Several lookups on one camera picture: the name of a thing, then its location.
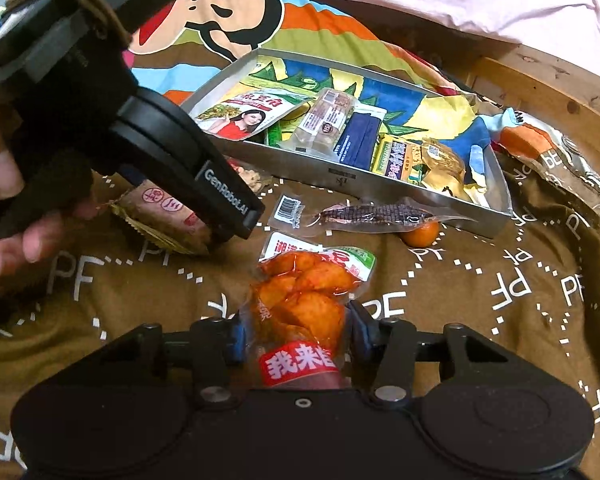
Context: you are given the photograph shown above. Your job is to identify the colourful monkey blanket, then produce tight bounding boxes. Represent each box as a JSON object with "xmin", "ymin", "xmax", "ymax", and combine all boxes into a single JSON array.
[{"xmin": 0, "ymin": 0, "xmax": 600, "ymax": 479}]

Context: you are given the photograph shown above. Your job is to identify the white red snack bag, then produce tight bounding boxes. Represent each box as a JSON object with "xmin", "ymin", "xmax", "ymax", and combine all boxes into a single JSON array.
[{"xmin": 192, "ymin": 84, "xmax": 310, "ymax": 141}]

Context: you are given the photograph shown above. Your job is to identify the small orange fruit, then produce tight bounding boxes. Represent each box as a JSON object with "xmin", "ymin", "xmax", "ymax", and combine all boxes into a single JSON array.
[{"xmin": 399, "ymin": 221, "xmax": 440, "ymax": 248}]

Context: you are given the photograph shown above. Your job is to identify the gold snack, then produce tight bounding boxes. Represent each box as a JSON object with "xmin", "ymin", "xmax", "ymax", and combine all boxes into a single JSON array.
[{"xmin": 420, "ymin": 139, "xmax": 489, "ymax": 208}]

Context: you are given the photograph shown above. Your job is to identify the dried fish vacuum pack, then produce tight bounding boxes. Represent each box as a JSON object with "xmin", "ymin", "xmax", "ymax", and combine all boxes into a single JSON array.
[{"xmin": 268, "ymin": 195, "xmax": 474, "ymax": 237}]

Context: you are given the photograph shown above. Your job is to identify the clear sausage snack pack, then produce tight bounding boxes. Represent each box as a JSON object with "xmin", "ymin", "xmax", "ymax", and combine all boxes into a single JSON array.
[{"xmin": 280, "ymin": 88, "xmax": 358, "ymax": 162}]

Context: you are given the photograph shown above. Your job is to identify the yellow green snack pack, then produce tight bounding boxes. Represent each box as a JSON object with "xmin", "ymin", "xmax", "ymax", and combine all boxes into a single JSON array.
[{"xmin": 370, "ymin": 134, "xmax": 428, "ymax": 185}]

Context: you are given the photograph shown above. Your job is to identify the person left hand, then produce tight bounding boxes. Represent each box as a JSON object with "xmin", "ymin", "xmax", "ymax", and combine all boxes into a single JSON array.
[{"xmin": 0, "ymin": 94, "xmax": 102, "ymax": 298}]

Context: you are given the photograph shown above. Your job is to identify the wooden bed frame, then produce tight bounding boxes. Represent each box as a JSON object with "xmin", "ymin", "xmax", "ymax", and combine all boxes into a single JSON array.
[{"xmin": 454, "ymin": 44, "xmax": 600, "ymax": 174}]

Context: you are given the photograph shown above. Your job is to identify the biscuit packet red print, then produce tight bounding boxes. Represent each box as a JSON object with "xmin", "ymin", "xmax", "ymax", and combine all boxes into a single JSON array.
[{"xmin": 109, "ymin": 170, "xmax": 232, "ymax": 256}]

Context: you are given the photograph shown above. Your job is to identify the orange spicy snack bag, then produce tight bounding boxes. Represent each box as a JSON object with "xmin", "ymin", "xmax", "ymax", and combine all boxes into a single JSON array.
[{"xmin": 240, "ymin": 232, "xmax": 376, "ymax": 390}]

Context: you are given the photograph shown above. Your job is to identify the metal tray with cartoon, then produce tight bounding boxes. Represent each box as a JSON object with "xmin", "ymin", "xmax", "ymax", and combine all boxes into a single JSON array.
[{"xmin": 183, "ymin": 49, "xmax": 513, "ymax": 237}]

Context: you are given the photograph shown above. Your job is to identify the blue snack packet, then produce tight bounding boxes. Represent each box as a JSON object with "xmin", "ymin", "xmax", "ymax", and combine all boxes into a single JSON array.
[{"xmin": 334, "ymin": 103, "xmax": 387, "ymax": 170}]

